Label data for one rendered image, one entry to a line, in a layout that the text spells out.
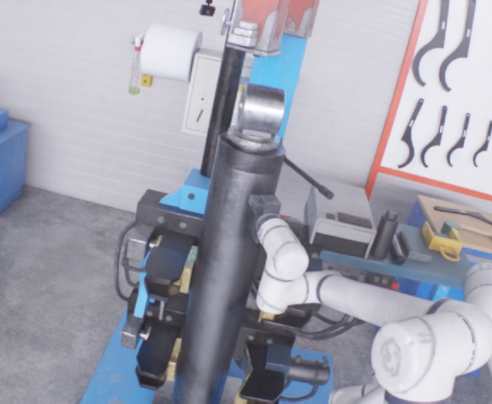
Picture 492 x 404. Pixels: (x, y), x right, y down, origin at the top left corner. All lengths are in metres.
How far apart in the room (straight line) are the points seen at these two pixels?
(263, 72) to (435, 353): 1.34
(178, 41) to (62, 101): 1.82
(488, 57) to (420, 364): 3.10
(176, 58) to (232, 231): 1.04
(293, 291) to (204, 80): 1.32
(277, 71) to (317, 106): 1.70
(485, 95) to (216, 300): 2.67
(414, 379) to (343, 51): 2.90
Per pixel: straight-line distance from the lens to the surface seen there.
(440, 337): 0.79
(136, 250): 1.81
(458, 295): 2.92
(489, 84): 3.72
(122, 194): 4.00
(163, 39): 2.33
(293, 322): 1.68
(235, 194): 1.47
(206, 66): 2.30
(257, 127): 1.44
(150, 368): 1.95
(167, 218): 1.86
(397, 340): 0.78
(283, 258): 1.17
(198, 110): 2.35
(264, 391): 1.96
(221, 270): 1.61
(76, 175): 4.09
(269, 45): 1.20
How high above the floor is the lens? 1.95
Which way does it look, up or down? 24 degrees down
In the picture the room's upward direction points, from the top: 13 degrees clockwise
